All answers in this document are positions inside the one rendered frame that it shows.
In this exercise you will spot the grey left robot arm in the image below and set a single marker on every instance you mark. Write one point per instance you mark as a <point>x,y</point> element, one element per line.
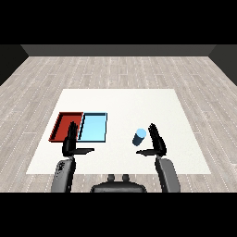
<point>63,174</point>

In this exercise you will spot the small blue can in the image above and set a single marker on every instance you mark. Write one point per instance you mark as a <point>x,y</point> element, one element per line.
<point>139,137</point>

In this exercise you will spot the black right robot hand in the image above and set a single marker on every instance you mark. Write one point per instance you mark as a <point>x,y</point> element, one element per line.
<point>158,143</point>

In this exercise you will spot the red shallow open box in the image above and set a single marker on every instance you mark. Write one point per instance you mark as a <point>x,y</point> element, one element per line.
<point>65,126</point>

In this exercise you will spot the dark grey robot body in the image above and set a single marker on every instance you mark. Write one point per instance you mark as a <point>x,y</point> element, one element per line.
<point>118,186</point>

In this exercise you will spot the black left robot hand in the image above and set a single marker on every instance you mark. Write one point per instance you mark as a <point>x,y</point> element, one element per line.
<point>69,145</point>

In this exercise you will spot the light blue shallow open box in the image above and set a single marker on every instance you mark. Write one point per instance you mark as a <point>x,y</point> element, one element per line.
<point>93,127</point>

